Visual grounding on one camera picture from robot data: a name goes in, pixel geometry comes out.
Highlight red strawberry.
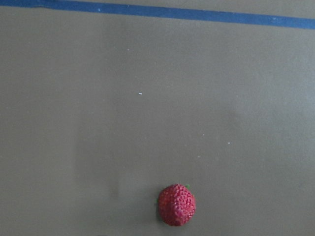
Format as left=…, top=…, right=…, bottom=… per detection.
left=157, top=183, right=196, bottom=227

